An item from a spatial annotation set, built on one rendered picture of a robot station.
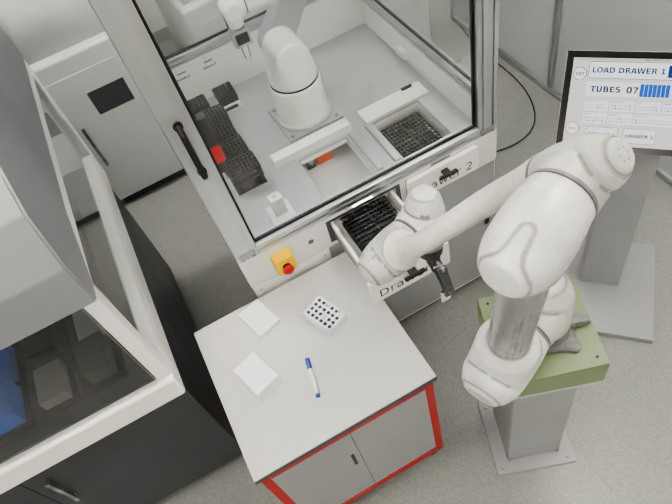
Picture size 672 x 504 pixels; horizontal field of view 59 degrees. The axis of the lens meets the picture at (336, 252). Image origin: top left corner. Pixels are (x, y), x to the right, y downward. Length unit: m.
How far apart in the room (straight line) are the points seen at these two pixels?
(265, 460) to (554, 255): 1.16
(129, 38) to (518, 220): 0.93
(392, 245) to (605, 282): 1.63
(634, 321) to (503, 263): 1.92
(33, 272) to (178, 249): 2.05
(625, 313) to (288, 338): 1.52
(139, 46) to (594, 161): 0.98
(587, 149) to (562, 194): 0.09
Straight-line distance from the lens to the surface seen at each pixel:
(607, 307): 2.87
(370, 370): 1.90
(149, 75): 1.51
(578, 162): 1.07
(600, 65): 2.13
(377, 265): 1.46
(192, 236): 3.49
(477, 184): 2.36
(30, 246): 1.45
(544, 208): 1.00
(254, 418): 1.93
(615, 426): 2.68
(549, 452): 2.58
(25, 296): 1.51
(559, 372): 1.77
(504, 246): 0.98
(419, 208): 1.51
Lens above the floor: 2.46
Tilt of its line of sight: 52 degrees down
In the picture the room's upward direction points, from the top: 18 degrees counter-clockwise
